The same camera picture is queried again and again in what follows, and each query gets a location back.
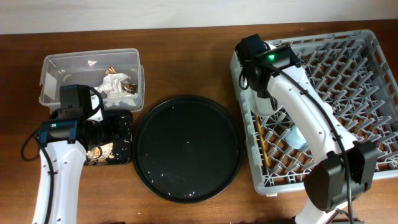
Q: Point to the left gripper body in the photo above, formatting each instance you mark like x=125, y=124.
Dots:
x=111, y=129

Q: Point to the white paper waste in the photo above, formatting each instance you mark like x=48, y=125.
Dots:
x=118, y=88

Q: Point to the wooden chopstick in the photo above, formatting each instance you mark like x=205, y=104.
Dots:
x=261, y=137

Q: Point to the grey round plate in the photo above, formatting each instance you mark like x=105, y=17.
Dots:
x=262, y=106

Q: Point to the blue cup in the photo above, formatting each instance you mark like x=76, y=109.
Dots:
x=295, y=138

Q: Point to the food scraps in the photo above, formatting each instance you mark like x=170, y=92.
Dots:
x=100, y=155

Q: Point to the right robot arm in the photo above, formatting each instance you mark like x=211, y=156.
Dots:
x=344, y=167

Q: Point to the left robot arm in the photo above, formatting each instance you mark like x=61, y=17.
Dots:
x=66, y=145

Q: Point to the clear plastic waste bin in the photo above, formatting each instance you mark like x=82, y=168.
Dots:
x=88, y=68

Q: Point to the grey dishwasher rack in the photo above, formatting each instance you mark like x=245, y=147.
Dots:
x=350, y=73

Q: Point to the black rectangular tray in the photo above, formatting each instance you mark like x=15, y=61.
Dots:
x=88, y=133

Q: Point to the round black serving tray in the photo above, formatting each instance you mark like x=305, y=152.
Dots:
x=187, y=149

